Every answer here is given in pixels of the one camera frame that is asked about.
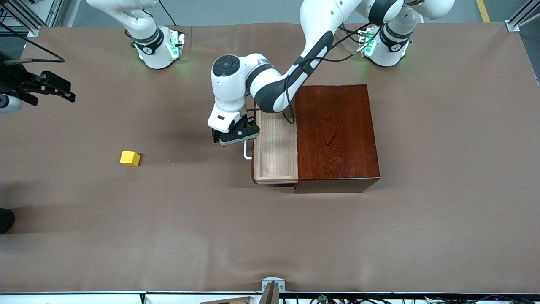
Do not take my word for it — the yellow block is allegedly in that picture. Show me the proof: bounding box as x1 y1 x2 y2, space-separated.
119 151 141 167

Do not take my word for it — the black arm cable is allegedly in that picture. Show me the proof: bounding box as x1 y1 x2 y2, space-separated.
0 21 66 65
285 23 372 125

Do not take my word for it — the black rounded object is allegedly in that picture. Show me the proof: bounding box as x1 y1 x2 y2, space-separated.
0 208 16 234

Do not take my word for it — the aluminium profile bar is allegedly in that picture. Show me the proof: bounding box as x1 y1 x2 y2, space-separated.
505 0 540 33

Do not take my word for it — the thin black base cable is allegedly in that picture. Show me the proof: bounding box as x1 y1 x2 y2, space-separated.
158 0 177 27

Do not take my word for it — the light wood drawer white handle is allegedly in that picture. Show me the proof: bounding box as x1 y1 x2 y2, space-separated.
243 99 300 185

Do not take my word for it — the black cable tangle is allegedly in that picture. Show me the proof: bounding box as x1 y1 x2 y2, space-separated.
282 294 540 304

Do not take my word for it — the brown cardboard piece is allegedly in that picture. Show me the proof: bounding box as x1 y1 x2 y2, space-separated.
200 296 254 304

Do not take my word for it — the aluminium frame structure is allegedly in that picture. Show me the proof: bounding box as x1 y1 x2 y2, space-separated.
0 0 81 38

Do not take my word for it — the grey metal clamp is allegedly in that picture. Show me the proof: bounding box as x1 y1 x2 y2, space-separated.
258 277 286 304

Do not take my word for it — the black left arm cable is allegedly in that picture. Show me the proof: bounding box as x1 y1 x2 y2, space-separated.
285 23 372 125

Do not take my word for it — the dark brown wooden cabinet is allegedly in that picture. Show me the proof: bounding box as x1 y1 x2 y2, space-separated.
294 85 381 194

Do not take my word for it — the white table edge rail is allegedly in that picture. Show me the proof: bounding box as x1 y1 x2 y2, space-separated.
0 291 259 304

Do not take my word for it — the black base cable bundle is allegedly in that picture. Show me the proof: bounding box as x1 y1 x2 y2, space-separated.
337 23 367 62

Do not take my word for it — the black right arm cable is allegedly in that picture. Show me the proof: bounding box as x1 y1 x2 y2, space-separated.
0 21 66 65

